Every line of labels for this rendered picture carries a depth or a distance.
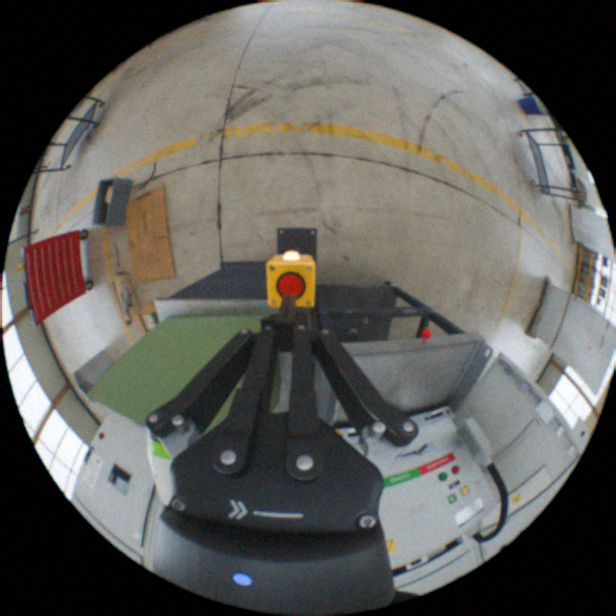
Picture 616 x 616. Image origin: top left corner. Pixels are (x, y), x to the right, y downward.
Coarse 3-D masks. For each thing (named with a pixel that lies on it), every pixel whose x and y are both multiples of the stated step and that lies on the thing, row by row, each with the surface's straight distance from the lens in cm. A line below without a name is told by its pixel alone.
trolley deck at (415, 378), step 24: (456, 336) 71; (480, 336) 80; (360, 360) 47; (384, 360) 50; (408, 360) 55; (432, 360) 62; (456, 360) 72; (384, 384) 58; (408, 384) 64; (432, 384) 73; (408, 408) 78; (432, 408) 90
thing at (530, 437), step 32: (480, 384) 105; (512, 384) 103; (480, 416) 108; (512, 416) 103; (544, 416) 98; (512, 448) 103; (544, 448) 103; (576, 448) 106; (512, 480) 108; (544, 480) 105; (512, 512) 115
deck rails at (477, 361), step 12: (480, 348) 78; (492, 348) 75; (468, 360) 78; (480, 360) 79; (468, 372) 83; (480, 372) 79; (456, 384) 85; (468, 384) 84; (456, 396) 90; (336, 408) 48; (456, 408) 91; (336, 420) 66
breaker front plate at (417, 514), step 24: (432, 432) 82; (456, 456) 82; (432, 480) 73; (456, 480) 78; (480, 480) 85; (384, 504) 65; (408, 504) 68; (432, 504) 71; (456, 504) 76; (384, 528) 65; (408, 528) 67; (432, 528) 71; (456, 528) 76; (408, 552) 68
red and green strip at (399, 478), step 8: (448, 456) 80; (432, 464) 75; (440, 464) 77; (408, 472) 70; (416, 472) 71; (424, 472) 73; (384, 480) 66; (392, 480) 67; (400, 480) 68; (408, 480) 69
